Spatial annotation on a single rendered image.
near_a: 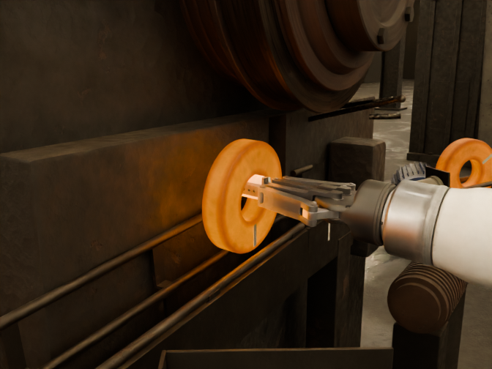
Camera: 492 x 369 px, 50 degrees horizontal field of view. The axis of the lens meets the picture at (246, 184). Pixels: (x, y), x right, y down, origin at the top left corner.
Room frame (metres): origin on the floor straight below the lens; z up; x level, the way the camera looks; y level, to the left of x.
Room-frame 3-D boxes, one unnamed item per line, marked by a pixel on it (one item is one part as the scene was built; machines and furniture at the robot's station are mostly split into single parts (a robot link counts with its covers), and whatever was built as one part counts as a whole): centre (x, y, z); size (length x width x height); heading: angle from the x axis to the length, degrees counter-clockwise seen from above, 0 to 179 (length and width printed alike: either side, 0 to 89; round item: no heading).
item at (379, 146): (1.07, -0.23, 0.68); 0.11 x 0.08 x 0.24; 57
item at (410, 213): (0.57, -0.19, 0.79); 0.09 x 0.06 x 0.09; 147
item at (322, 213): (0.59, -0.10, 0.79); 0.05 x 0.05 x 0.02; 58
